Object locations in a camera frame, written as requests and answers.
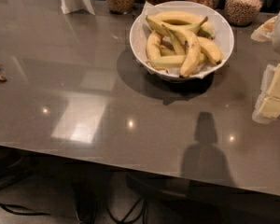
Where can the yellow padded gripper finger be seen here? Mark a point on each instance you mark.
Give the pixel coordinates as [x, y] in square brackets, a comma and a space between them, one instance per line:
[267, 107]

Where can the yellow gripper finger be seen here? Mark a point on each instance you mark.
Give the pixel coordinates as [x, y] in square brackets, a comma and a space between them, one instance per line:
[265, 32]

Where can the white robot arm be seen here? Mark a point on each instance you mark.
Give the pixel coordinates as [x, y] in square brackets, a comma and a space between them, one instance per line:
[276, 41]

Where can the white bowl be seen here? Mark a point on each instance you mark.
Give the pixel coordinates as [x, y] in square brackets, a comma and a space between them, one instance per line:
[140, 31]

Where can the right banana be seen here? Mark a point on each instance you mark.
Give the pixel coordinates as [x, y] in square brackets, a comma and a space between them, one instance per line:
[211, 50]

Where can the top back banana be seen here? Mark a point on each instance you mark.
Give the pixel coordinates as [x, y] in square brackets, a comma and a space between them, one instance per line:
[184, 18]

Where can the long centre banana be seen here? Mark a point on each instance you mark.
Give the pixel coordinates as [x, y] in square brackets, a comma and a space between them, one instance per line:
[187, 38]

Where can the small greenish middle banana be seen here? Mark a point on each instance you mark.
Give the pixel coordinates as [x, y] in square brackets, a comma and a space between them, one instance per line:
[173, 35]

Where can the short inner banana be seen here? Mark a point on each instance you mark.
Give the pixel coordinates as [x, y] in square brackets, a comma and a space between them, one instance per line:
[166, 52]

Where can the bottom front banana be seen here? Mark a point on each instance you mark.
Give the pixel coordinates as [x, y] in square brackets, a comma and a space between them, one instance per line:
[174, 61]

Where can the left banana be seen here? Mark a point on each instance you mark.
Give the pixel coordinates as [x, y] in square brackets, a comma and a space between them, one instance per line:
[153, 49]

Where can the glass jar right chickpeas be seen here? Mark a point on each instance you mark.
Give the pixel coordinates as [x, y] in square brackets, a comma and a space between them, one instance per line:
[242, 12]

